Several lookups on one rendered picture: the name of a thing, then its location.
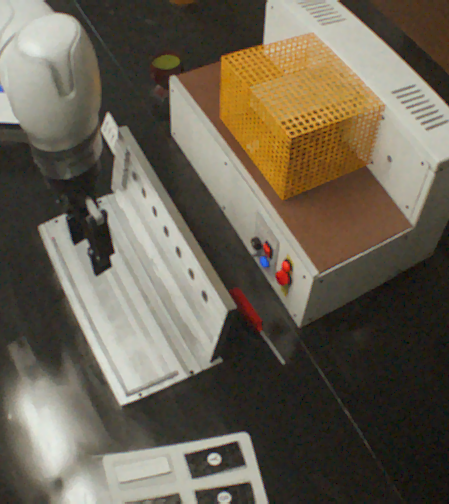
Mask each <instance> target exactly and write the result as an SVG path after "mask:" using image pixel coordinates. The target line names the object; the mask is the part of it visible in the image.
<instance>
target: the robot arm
mask: <svg viewBox="0 0 449 504"><path fill-rule="evenodd" d="M0 84H1V85H2V87H3V89H4V91H5V93H6V96H7V98H8V101H9V103H10V106H11V109H12V112H13V114H14V116H15V118H16V119H17V120H18V121H19V123H20V126H21V128H22V129H23V130H24V132H25V133H26V134H27V136H28V141H29V145H30V147H31V150H32V154H33V156H34V160H35V161H34V162H35V163H36V164H37V165H38V167H39V168H40V170H41V171H42V174H43V175H44V178H45V181H46V184H47V186H48V187H49V188H50V189H51V190H52V191H53V192H55V195H56V201H57V203H59V204H62V210H63V213H64V214H65V215H67V216H66V217H65V219H66V223H67V227H68V230H69V234H70V237H71V241H72V243H73V245H74V246H76V245H77V244H79V243H80V242H82V241H84V240H85V239H87V241H88V244H89V247H88V248H87V251H88V252H87V255H88V257H89V258H90V262H91V266H92V269H93V273H94V275H95V276H96V277H97V276H99V275H101V274H102V273H104V272H105V271H107V270H109V269H110V268H112V262H111V258H110V256H112V255H113V254H115V249H114V245H113V241H112V237H111V233H110V228H109V224H108V212H107V210H105V209H100V210H98V209H99V205H98V203H97V200H96V197H95V188H94V183H95V181H96V179H97V178H98V175H99V172H100V162H99V156H100V153H101V150H102V139H101V132H100V120H99V115H98V111H99V108H100V104H101V83H100V74H99V68H98V62H97V58H96V53H95V50H94V47H93V45H92V42H91V40H90V38H89V36H88V34H87V33H86V31H85V30H84V28H83V27H82V26H81V24H80V23H79V22H78V21H77V20H76V19H75V18H73V17H71V16H69V15H66V14H60V13H54V12H53V10H52V9H51V8H50V7H49V6H48V5H47V4H46V3H45V2H44V1H43V0H0Z"/></svg>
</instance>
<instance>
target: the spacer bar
mask: <svg viewBox="0 0 449 504"><path fill-rule="evenodd" d="M114 469H115V472H116V475H117V478H118V482H119V483H120V484H121V483H126V482H131V481H135V480H140V479H145V478H149V477H154V476H158V475H163V474H167V473H171V469H170V466H169V463H168V460H167V457H161V458H157V459H152V460H148V461H143V462H139V463H134V464H129V465H124V466H120V467H115V468H114Z"/></svg>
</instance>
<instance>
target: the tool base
mask: <svg viewBox="0 0 449 504"><path fill-rule="evenodd" d="M99 200H101V201H102V203H98V201H99ZM97 203H98V205H99V209H98V210H100V209H105V210H107V212H108V224H109V228H110V233H111V237H112V241H113V245H114V249H115V254H113V255H112V256H110V258H111V262H112V268H110V269H109V270H107V271H105V272H104V273H102V274H101V275H99V276H97V277H96V276H95V275H94V273H93V269H92V266H91V262H90V258H89V257H88V255H87V252H88V251H87V248H88V247H89V244H88V241H87V239H85V240H84V241H82V242H80V243H79V244H77V245H76V246H74V245H73V243H72V241H71V237H70V234H69V230H68V227H67V223H66V219H65V217H66V216H67V215H65V214H64V215H62V216H60V217H58V218H55V219H53V220H51V221H49V222H47V223H45V224H42V225H40V226H38V227H39V231H40V233H41V236H42V238H43V241H44V243H45V246H46V248H47V251H48V253H49V255H50V258H51V260H52V263H53V265H54V267H55V270H56V272H57V274H58V277H59V279H60V281H61V284H62V286H63V288H64V291H65V293H66V295H67V297H68V299H69V302H70V304H71V306H72V308H73V311H74V313H75V315H76V317H77V319H78V321H79V323H80V326H81V328H82V330H83V332H84V334H85V336H86V338H87V340H88V342H89V344H90V346H91V349H92V351H93V353H94V355H95V357H96V359H97V361H98V363H99V365H100V367H101V369H102V371H103V373H104V375H105V377H106V378H107V380H108V382H109V384H110V386H111V388H112V390H113V392H114V394H115V396H116V398H117V400H118V401H119V403H120V405H121V407H122V409H124V408H127V407H129V406H131V405H134V404H136V403H138V402H141V401H143V400H145V399H148V398H150V397H152V396H155V395H157V394H159V393H162V392H164V391H166V390H168V389H171V388H173V387H175V386H177V385H180V384H182V383H184V382H186V381H189V380H191V379H193V378H195V377H197V376H200V375H202V374H204V373H206V372H208V371H211V370H213V369H215V368H217V367H219V366H221V365H222V362H223V361H222V359H221V357H220V356H219V358H218V359H217V360H214V361H212V362H209V361H208V359H207V357H206V356H205V350H204V349H203V347H202V345H201V344H200V342H199V340H198V339H195V337H194V335H193V334H192V332H191V330H190V329H189V327H188V325H187V324H186V323H184V321H183V319H182V317H181V316H180V314H179V312H178V310H177V309H176V307H175V305H174V303H173V302H172V300H171V298H170V297H171V296H170V294H169V292H168V290H167V288H166V287H165V285H164V283H163V281H162V280H161V278H160V276H159V271H158V269H157V267H156V265H155V263H154V262H153V261H151V260H150V258H149V256H148V254H147V253H146V251H145V249H144V247H143V246H141V244H140V242H139V241H138V239H137V237H136V235H135V233H134V231H133V229H132V228H131V226H130V224H129V222H130V221H129V219H128V218H127V216H126V214H125V212H124V210H123V208H122V206H121V201H120V199H119V197H118V195H117V193H114V194H111V195H107V196H105V197H102V198H100V199H98V200H97ZM55 220H58V223H55ZM52 237H55V239H56V242H57V244H58V246H59V249H60V251H61V253H62V256H63V258H64V260H65V263H66V265H67V267H68V269H69V272H70V274H71V276H72V278H73V281H74V283H75V285H76V287H77V289H78V291H79V294H80V296H81V298H82V300H83V302H84V304H85V307H86V309H87V311H88V313H89V315H90V317H91V319H92V321H93V323H94V325H95V327H96V329H97V331H98V333H99V335H100V338H101V340H102V342H103V344H104V346H105V348H106V349H107V351H108V353H109V355H110V357H111V359H112V361H113V363H114V365H115V367H116V369H117V371H118V373H119V375H120V377H121V378H122V380H123V382H124V384H125V386H126V388H127V390H128V391H130V390H132V389H134V388H137V387H139V386H141V385H143V384H146V383H148V382H150V381H153V380H155V379H157V378H160V377H162V376H164V375H166V374H169V373H171V372H173V371H175V370H178V372H179V375H177V376H175V377H173V378H171V379H168V380H166V381H164V382H162V383H159V384H157V385H155V386H152V387H150V388H148V389H145V390H143V391H141V392H139V393H142V394H143V396H142V397H139V396H138V394H139V393H136V394H134V395H131V396H129V397H126V395H125V393H124V391H123V389H122V387H121V386H120V384H119V382H118V380H117V378H116V376H115V374H114V372H113V370H112V368H111V366H110V364H109V363H108V361H107V359H106V357H105V355H104V353H103V351H102V349H101V347H100V345H99V343H98V341H97V339H96V337H95V335H94V332H93V330H92V328H91V326H90V324H89V322H88V320H87V318H86V316H85V314H84V312H83V309H82V307H81V305H80V303H79V301H78V299H77V297H76V294H75V292H74V290H73V288H72V286H71V283H70V281H69V279H68V277H67V274H66V272H65V270H64V267H63V265H62V263H61V261H60V258H59V256H58V254H57V251H56V249H55V246H54V244H53V242H52V239H51V238H52ZM191 370H193V371H194V374H190V371H191Z"/></svg>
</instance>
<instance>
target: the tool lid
mask: <svg viewBox="0 0 449 504"><path fill-rule="evenodd" d="M135 174H136V175H135ZM112 189H113V191H114V193H117V195H118V197H119V199H120V201H121V206H122V208H123V210H124V212H125V214H126V216H127V218H128V219H129V221H130V222H129V224H130V226H131V228H132V229H133V231H134V233H135V235H136V237H137V239H138V241H139V242H140V244H141V246H143V247H144V249H145V251H146V253H147V254H148V256H149V258H150V260H151V261H153V262H154V263H155V265H156V267H157V269H158V271H159V276H160V278H161V280H162V281H163V283H164V285H165V287H166V288H167V290H168V292H169V294H170V296H171V297H170V298H171V300H172V302H173V303H174V305H175V307H176V309H177V310H178V312H179V314H180V316H181V317H182V319H183V321H184V323H186V324H187V325H188V327H189V329H190V330H191V332H192V334H193V335H194V337H195V339H198V340H199V342H200V344H201V345H202V347H203V349H204V350H205V356H206V357H207V359H208V361H209V362H212V361H214V360H217V359H218V358H219V355H220V352H221V350H222V347H223V344H224V342H225V339H226V336H227V334H228V331H229V328H230V326H231V323H232V320H233V318H234V315H235V312H236V310H237V306H236V305H235V303H234V301H233V300H232V298H231V296H230V295H229V293H228V292H227V290H226V288H225V287H224V285H223V284H222V282H221V280H220V279H219V277H218V275H217V274H216V272H215V271H214V269H213V267H212V266H211V264H210V262H209V261H208V259H207V258H206V256H205V254H204V253H203V251H202V249H201V248H200V246H199V245H198V243H197V241H196V240H195V238H194V236H193V235H192V233H191V232H190V230H189V228H188V227H187V225H186V223H185V222H184V220H183V218H182V217H181V215H180V214H179V212H178V210H177V209H176V207H175V205H174V204H173V202H172V200H171V199H170V197H169V195H168V194H167V192H166V191H165V189H164V187H163V186H162V184H161V182H160V181H159V179H158V177H157V176H156V174H155V172H154V171H153V169H152V167H151V166H150V164H149V162H148V161H147V159H146V157H145V156H144V154H143V153H142V151H141V149H140V148H139V146H138V144H137V143H136V141H135V139H134V138H133V136H132V134H131V133H130V131H129V129H128V128H127V126H124V127H120V128H118V134H117V143H116V151H115V160H114V169H113V179H112ZM145 191H146V193H145ZM156 210H157V212H156ZM167 229H168V230H167ZM168 231H169V233H168ZM179 249H180V251H181V254H180V251H179ZM192 271H193V273H194V276H193V273H192ZM205 292H206V294H207V297H208V299H207V297H206V294H205Z"/></svg>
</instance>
